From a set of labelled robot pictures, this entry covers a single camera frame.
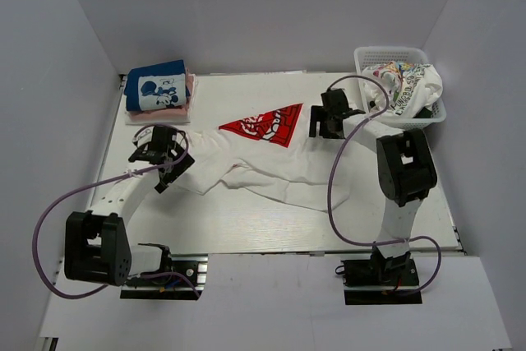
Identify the white t-shirt red print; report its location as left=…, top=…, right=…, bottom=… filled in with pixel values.
left=175, top=104, right=353, bottom=212

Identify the white cartoon print t-shirt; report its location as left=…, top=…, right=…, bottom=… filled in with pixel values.
left=361, top=61, right=443, bottom=118

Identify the dark green t-shirt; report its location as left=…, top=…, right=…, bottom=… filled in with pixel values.
left=414, top=108, right=434, bottom=122

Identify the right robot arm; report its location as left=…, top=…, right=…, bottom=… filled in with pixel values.
left=309, top=89, right=437, bottom=284

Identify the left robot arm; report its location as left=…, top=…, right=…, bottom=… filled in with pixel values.
left=64, top=125, right=195, bottom=286

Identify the folded pink t-shirt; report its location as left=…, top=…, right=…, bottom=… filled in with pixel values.
left=125, top=73, right=197, bottom=122

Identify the folded blue t-shirt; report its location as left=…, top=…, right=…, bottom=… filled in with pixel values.
left=124, top=60, right=191, bottom=113

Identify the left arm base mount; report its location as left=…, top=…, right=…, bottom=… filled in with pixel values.
left=120, top=256, right=209, bottom=301

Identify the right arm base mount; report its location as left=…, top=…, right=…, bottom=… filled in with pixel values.
left=335, top=249, right=422, bottom=306

